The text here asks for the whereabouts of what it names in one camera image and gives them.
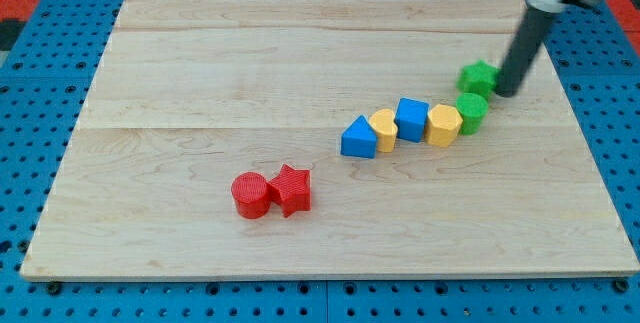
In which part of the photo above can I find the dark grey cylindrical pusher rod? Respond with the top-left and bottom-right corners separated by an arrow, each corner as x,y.
494,7 -> 557,98

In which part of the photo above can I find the green cylinder block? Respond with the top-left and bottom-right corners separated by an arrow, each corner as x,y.
455,93 -> 489,135

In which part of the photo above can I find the green star block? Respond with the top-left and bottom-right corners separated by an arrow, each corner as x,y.
456,60 -> 499,101

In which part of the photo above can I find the red star block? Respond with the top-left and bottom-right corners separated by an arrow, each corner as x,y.
268,164 -> 311,218

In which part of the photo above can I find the yellow hexagon block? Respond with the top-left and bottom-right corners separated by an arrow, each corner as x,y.
425,104 -> 463,148

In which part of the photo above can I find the blue cube block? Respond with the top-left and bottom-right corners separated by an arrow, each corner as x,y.
394,97 -> 429,143

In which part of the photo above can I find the yellow heart block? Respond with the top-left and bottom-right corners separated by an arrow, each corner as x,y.
368,108 -> 398,153

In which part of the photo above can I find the blue triangle block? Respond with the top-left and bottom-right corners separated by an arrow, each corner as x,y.
340,115 -> 377,159

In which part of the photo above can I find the light wooden board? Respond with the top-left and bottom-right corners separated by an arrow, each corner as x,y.
20,0 -> 639,282

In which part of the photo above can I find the red cylinder block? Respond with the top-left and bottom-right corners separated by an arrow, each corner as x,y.
231,172 -> 271,219

